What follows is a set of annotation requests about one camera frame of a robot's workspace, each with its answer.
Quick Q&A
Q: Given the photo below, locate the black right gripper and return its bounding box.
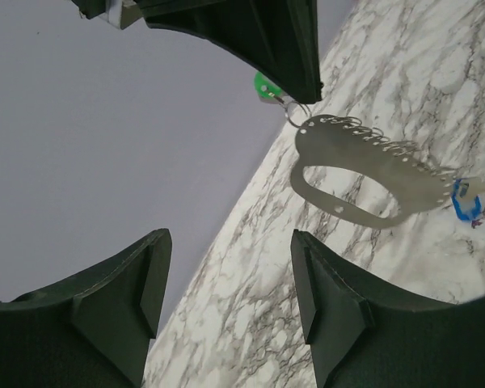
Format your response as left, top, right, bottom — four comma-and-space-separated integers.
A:
71, 0, 323, 103

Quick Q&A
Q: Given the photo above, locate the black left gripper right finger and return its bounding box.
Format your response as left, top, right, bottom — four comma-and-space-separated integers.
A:
290, 230, 485, 387

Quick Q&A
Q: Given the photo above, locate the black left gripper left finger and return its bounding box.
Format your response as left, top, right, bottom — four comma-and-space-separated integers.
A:
0, 229, 172, 387

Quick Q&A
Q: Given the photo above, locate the wire keyring with keys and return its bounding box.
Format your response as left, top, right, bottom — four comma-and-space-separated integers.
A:
282, 100, 485, 230

